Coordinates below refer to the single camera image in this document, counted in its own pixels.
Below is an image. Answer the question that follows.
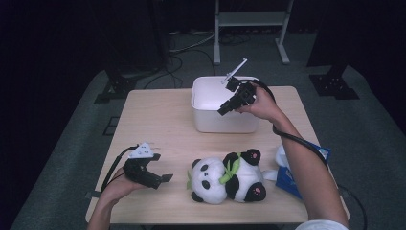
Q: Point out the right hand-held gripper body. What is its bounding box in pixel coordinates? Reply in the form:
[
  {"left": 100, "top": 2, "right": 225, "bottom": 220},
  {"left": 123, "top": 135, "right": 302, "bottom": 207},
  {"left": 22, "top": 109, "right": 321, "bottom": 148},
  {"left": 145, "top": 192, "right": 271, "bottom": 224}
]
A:
[{"left": 220, "top": 57, "right": 257, "bottom": 108}]

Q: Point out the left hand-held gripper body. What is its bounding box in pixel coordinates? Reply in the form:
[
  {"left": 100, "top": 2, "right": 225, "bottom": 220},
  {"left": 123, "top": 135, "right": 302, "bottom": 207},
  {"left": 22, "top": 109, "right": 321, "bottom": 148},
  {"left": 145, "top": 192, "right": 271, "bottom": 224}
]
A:
[{"left": 123, "top": 142, "right": 163, "bottom": 190}]

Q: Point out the white plastic bin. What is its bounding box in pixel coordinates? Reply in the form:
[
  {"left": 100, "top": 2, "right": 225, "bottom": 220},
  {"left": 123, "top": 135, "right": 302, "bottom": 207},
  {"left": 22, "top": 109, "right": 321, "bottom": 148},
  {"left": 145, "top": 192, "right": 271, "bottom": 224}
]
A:
[{"left": 191, "top": 76, "right": 261, "bottom": 134}]

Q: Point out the panda plush toy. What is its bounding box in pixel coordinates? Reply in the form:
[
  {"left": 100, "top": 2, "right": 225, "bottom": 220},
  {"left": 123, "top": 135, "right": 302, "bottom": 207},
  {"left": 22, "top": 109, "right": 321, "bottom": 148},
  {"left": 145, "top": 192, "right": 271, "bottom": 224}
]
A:
[{"left": 186, "top": 148, "right": 267, "bottom": 205}]

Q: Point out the blue tissue packet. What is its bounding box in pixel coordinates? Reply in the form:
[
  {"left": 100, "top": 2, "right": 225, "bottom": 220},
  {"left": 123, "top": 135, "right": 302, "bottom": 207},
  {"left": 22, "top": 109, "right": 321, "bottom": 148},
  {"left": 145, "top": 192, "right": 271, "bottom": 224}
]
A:
[{"left": 276, "top": 142, "right": 332, "bottom": 199}]

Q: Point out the person's right hand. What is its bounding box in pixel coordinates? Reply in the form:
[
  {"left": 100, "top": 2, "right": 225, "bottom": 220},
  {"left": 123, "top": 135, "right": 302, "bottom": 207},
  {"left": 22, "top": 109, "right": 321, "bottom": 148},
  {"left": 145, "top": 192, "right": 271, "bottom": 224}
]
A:
[{"left": 237, "top": 83, "right": 284, "bottom": 125}]

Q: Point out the person's left hand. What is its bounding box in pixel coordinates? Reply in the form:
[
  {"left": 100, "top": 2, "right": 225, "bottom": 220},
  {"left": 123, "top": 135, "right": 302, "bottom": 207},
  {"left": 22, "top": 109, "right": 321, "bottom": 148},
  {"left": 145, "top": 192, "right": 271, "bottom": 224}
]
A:
[{"left": 101, "top": 167, "right": 150, "bottom": 206}]

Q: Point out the white tissue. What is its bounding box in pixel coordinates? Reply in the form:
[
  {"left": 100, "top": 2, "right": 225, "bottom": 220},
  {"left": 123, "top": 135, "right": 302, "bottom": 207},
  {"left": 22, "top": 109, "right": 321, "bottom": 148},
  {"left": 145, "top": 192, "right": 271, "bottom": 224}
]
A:
[{"left": 275, "top": 145, "right": 292, "bottom": 168}]

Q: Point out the white metal stand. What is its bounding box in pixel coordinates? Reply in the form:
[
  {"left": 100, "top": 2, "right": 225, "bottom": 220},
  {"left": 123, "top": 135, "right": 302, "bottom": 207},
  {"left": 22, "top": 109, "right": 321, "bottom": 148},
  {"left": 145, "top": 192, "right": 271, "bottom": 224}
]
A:
[{"left": 214, "top": 0, "right": 295, "bottom": 66}]

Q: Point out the white paper tag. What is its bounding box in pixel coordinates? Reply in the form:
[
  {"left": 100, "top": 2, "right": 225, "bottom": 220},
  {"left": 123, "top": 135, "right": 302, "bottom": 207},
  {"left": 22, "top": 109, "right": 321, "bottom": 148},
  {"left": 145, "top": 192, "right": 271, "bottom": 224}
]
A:
[{"left": 261, "top": 169, "right": 280, "bottom": 182}]

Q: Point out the black stand base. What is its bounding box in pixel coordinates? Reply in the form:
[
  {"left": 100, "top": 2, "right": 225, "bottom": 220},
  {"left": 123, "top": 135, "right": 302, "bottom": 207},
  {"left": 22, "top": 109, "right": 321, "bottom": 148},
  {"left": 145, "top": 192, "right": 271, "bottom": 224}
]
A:
[
  {"left": 94, "top": 68, "right": 139, "bottom": 104},
  {"left": 307, "top": 63, "right": 361, "bottom": 101}
]

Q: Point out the person's white garment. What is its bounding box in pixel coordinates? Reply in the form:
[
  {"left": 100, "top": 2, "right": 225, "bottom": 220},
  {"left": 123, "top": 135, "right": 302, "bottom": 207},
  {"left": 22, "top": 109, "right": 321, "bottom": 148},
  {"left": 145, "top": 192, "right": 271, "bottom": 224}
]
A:
[{"left": 295, "top": 219, "right": 350, "bottom": 230}]

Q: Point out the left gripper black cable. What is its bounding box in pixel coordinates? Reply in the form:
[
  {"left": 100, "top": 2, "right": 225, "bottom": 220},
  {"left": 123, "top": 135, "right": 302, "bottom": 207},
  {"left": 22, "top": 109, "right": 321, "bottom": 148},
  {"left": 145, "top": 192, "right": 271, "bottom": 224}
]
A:
[{"left": 100, "top": 145, "right": 141, "bottom": 194}]

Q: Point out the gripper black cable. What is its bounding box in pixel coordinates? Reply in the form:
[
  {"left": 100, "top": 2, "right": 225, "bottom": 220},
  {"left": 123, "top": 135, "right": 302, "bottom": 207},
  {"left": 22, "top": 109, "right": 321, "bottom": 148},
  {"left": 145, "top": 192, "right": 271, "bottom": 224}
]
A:
[
  {"left": 251, "top": 79, "right": 368, "bottom": 230},
  {"left": 100, "top": 145, "right": 141, "bottom": 194}
]

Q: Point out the black cable tangle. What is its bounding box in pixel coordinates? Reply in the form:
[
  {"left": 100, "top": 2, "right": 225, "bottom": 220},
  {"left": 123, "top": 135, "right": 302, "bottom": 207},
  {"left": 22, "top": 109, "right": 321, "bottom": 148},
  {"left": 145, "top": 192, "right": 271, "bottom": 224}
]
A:
[{"left": 219, "top": 33, "right": 253, "bottom": 46}]

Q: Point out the black floor cable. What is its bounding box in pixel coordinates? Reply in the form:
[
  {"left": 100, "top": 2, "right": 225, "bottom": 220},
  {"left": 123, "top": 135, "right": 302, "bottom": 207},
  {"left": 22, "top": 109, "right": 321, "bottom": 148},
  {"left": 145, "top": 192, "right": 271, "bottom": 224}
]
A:
[{"left": 143, "top": 47, "right": 217, "bottom": 90}]

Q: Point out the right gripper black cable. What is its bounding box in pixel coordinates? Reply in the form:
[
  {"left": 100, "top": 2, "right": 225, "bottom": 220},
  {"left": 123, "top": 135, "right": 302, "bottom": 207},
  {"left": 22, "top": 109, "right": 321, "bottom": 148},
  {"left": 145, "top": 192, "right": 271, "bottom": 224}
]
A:
[{"left": 251, "top": 79, "right": 368, "bottom": 230}]

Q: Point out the grey floor cable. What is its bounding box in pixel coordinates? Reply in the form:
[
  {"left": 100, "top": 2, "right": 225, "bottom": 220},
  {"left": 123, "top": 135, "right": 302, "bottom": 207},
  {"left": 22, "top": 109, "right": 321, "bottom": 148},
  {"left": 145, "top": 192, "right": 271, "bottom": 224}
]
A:
[{"left": 169, "top": 32, "right": 216, "bottom": 54}]

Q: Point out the black upright post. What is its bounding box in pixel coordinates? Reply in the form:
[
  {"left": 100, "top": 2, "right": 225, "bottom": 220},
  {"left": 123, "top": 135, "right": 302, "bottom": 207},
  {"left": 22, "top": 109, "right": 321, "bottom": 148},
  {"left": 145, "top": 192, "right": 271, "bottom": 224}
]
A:
[{"left": 147, "top": 0, "right": 171, "bottom": 66}]

